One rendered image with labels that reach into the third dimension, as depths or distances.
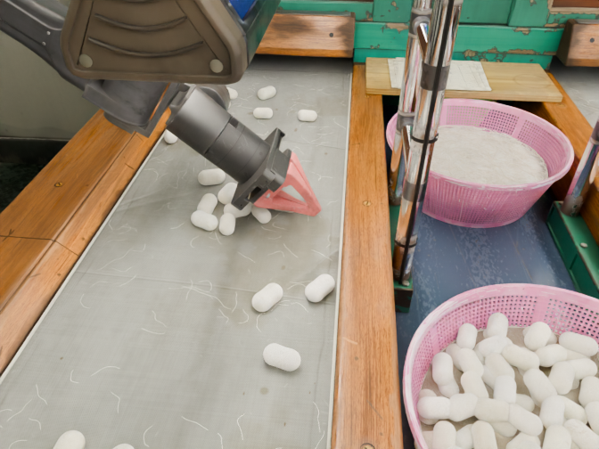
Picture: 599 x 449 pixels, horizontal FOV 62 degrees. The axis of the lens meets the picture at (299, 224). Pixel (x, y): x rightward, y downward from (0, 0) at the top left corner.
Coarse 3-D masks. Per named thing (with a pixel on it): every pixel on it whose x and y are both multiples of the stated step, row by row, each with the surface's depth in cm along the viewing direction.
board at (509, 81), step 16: (368, 64) 94; (384, 64) 94; (496, 64) 94; (512, 64) 94; (528, 64) 94; (368, 80) 88; (384, 80) 88; (496, 80) 88; (512, 80) 88; (528, 80) 88; (544, 80) 88; (448, 96) 85; (464, 96) 85; (480, 96) 84; (496, 96) 84; (512, 96) 84; (528, 96) 84; (544, 96) 83; (560, 96) 83
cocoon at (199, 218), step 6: (198, 210) 61; (192, 216) 61; (198, 216) 60; (204, 216) 60; (210, 216) 60; (192, 222) 61; (198, 222) 60; (204, 222) 60; (210, 222) 60; (216, 222) 60; (204, 228) 60; (210, 228) 60
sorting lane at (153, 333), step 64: (256, 128) 82; (320, 128) 82; (128, 192) 67; (192, 192) 67; (320, 192) 67; (128, 256) 57; (192, 256) 57; (256, 256) 57; (320, 256) 57; (64, 320) 50; (128, 320) 50; (192, 320) 50; (256, 320) 50; (320, 320) 50; (0, 384) 44; (64, 384) 44; (128, 384) 44; (192, 384) 44; (256, 384) 44; (320, 384) 44; (0, 448) 40; (192, 448) 40; (256, 448) 40; (320, 448) 40
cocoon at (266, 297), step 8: (264, 288) 51; (272, 288) 51; (280, 288) 51; (256, 296) 50; (264, 296) 50; (272, 296) 50; (280, 296) 51; (256, 304) 50; (264, 304) 50; (272, 304) 50
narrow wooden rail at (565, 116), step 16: (544, 112) 83; (560, 112) 81; (576, 112) 81; (528, 128) 90; (560, 128) 77; (576, 128) 77; (592, 128) 77; (576, 144) 73; (576, 160) 71; (560, 192) 75; (592, 192) 65; (592, 208) 65; (592, 224) 65
